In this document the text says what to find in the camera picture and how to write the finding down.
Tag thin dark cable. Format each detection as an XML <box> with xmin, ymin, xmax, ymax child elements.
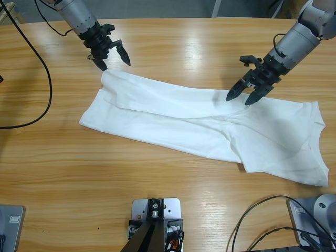
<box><xmin>246</xmin><ymin>226</ymin><xmax>316</xmax><ymax>252</ymax></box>

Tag white mount block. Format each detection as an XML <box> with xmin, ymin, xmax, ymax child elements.
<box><xmin>131</xmin><ymin>198</ymin><xmax>184</xmax><ymax>252</ymax></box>

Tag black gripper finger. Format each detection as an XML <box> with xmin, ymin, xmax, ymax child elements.
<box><xmin>245</xmin><ymin>90</ymin><xmax>272</xmax><ymax>106</ymax></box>
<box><xmin>225</xmin><ymin>78</ymin><xmax>249</xmax><ymax>102</ymax></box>
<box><xmin>90</xmin><ymin>56</ymin><xmax>108</xmax><ymax>71</ymax></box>
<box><xmin>116</xmin><ymin>43</ymin><xmax>131</xmax><ymax>66</ymax></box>

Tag black and orange cable bundle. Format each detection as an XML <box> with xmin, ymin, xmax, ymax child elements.
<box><xmin>165</xmin><ymin>230</ymin><xmax>186</xmax><ymax>252</ymax></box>

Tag dark camera post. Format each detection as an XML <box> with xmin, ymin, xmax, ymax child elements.
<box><xmin>122</xmin><ymin>198</ymin><xmax>166</xmax><ymax>252</ymax></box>

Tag white metal pole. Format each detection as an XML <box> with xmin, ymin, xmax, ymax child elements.
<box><xmin>211</xmin><ymin>0</ymin><xmax>222</xmax><ymax>17</ymax></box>

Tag thick black curved cable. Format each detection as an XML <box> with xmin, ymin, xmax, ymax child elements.
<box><xmin>0</xmin><ymin>0</ymin><xmax>53</xmax><ymax>130</ymax></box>

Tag black gripper side bracket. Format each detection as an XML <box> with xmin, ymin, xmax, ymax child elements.
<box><xmin>239</xmin><ymin>55</ymin><xmax>264</xmax><ymax>68</ymax></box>
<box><xmin>100</xmin><ymin>23</ymin><xmax>117</xmax><ymax>37</ymax></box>

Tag black clamp with silver knob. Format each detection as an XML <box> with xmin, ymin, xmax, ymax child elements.
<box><xmin>128</xmin><ymin>219</ymin><xmax>144</xmax><ymax>240</ymax></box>
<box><xmin>164</xmin><ymin>217</ymin><xmax>184</xmax><ymax>246</ymax></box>

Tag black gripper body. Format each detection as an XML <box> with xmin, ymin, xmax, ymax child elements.
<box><xmin>78</xmin><ymin>23</ymin><xmax>123</xmax><ymax>63</ymax></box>
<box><xmin>243</xmin><ymin>54</ymin><xmax>291</xmax><ymax>97</ymax></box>

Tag white t-shirt with black logo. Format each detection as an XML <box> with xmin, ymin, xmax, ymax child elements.
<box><xmin>79</xmin><ymin>69</ymin><xmax>330</xmax><ymax>187</ymax></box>

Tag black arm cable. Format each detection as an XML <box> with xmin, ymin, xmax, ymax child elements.
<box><xmin>34</xmin><ymin>0</ymin><xmax>75</xmax><ymax>37</ymax></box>
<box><xmin>272</xmin><ymin>33</ymin><xmax>287</xmax><ymax>55</ymax></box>

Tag wooden pallet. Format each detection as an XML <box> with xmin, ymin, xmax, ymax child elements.
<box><xmin>0</xmin><ymin>1</ymin><xmax>27</xmax><ymax>26</ymax></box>

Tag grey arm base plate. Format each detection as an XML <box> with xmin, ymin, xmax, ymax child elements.
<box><xmin>286</xmin><ymin>197</ymin><xmax>336</xmax><ymax>248</ymax></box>
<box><xmin>0</xmin><ymin>205</ymin><xmax>26</xmax><ymax>252</ymax></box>

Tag brown cardboard box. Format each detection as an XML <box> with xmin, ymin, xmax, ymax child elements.
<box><xmin>277</xmin><ymin>0</ymin><xmax>302</xmax><ymax>19</ymax></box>

